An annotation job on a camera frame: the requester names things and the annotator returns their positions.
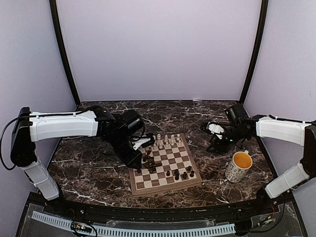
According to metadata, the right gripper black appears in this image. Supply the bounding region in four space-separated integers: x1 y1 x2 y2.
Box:
206 124 248 155

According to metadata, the patterned mug yellow inside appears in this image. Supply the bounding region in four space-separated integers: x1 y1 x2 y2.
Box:
225 150 253 183

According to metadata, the wooden chess board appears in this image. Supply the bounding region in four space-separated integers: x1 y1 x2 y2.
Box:
129 133 202 197

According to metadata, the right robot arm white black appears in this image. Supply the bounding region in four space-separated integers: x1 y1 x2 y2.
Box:
200 104 316 214

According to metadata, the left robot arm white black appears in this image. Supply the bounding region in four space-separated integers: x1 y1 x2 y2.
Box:
3 106 153 215

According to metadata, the pile of dark chess pieces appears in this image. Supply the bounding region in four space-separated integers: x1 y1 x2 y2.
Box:
142 151 161 174

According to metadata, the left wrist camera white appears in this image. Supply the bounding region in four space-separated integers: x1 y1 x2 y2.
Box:
132 133 155 150

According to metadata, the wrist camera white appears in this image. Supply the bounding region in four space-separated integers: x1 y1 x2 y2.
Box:
200 122 225 139
132 133 155 150

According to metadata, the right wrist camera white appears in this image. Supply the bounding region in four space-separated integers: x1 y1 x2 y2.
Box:
200 122 225 139

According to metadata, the black front rail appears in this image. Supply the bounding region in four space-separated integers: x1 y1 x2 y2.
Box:
41 195 279 224

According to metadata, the white slotted cable duct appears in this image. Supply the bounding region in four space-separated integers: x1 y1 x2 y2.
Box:
31 211 236 237

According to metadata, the right black frame post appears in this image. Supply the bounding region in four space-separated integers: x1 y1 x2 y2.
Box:
239 0 269 104

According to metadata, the black frame post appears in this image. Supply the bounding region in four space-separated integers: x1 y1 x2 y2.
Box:
49 0 81 106
239 0 269 104

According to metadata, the left black frame post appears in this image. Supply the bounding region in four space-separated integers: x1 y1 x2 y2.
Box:
49 0 81 106

